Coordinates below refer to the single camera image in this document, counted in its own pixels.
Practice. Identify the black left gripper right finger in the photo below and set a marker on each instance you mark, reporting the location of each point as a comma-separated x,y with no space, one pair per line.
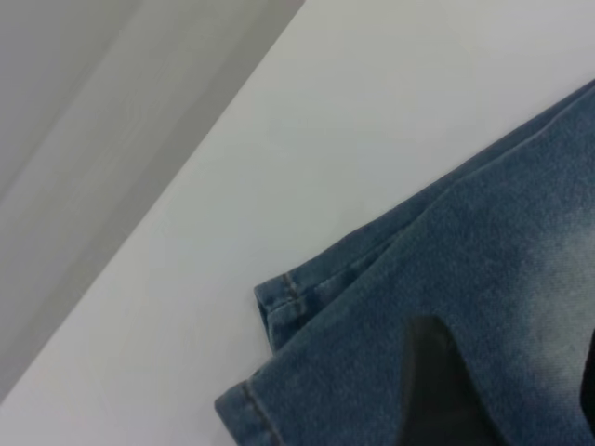
589,385

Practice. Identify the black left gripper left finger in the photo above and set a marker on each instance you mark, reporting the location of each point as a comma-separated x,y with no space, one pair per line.
437,395

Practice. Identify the blue faded denim pants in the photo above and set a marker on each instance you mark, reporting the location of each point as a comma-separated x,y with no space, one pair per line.
418,260

